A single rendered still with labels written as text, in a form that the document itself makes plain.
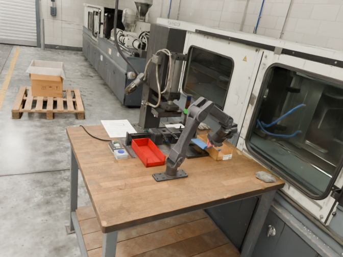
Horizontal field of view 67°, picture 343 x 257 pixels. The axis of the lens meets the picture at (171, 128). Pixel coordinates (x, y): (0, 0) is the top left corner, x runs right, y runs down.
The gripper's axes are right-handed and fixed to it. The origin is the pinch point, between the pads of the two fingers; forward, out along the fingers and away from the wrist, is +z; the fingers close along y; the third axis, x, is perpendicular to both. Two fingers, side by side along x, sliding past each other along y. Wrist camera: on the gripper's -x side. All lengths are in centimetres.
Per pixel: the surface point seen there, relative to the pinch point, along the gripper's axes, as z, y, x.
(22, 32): 522, 795, 30
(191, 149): 10.2, 5.2, 5.6
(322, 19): -35, 149, -268
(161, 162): 5.5, -3.1, 34.6
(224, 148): 3.6, -1.2, -16.2
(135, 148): 13.5, 13.3, 42.8
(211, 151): 4.7, -1.3, -4.7
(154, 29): -28, 77, 22
